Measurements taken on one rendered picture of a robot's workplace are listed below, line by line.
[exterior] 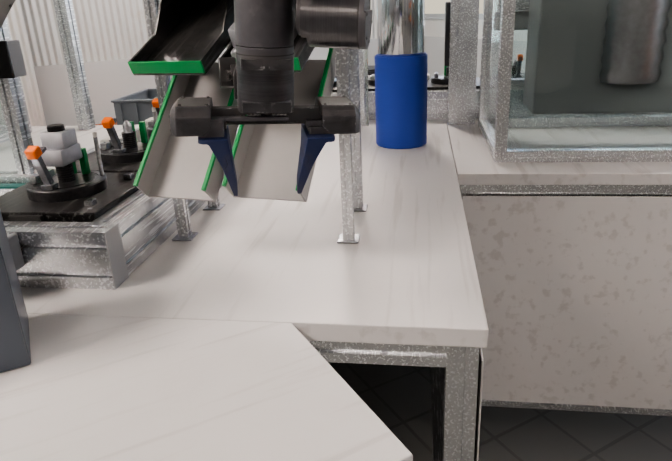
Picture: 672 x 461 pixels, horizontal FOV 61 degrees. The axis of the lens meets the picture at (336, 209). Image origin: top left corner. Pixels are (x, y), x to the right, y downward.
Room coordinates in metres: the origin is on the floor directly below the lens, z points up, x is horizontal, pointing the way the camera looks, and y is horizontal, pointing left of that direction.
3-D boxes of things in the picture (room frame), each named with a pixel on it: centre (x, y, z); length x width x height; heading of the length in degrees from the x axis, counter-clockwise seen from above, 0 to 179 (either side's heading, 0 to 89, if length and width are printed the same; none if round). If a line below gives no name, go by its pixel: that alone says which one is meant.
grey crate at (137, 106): (3.16, 0.80, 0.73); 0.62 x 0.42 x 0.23; 81
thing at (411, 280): (1.48, 0.44, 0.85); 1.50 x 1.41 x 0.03; 81
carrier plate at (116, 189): (1.04, 0.50, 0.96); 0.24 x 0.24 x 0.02; 81
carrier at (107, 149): (1.29, 0.46, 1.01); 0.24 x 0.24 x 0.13; 81
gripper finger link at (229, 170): (0.58, 0.12, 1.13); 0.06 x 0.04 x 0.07; 9
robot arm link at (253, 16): (0.58, 0.06, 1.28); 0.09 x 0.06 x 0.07; 80
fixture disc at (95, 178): (1.04, 0.50, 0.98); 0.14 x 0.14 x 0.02
